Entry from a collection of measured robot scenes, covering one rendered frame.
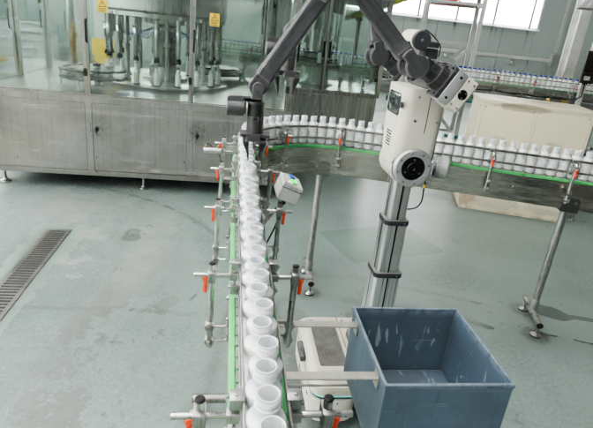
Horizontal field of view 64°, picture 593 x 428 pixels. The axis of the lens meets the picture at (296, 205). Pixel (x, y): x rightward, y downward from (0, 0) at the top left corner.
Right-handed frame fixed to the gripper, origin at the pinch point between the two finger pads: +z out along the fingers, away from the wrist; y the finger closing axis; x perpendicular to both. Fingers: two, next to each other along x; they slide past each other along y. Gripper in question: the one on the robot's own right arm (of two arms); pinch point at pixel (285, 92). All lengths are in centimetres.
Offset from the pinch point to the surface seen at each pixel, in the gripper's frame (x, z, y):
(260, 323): 132, 25, 16
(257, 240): 100, 24, 15
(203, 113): -249, 59, 44
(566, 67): -755, -11, -682
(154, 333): -22, 141, 56
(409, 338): 96, 55, -32
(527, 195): -40, 52, -156
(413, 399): 126, 49, -21
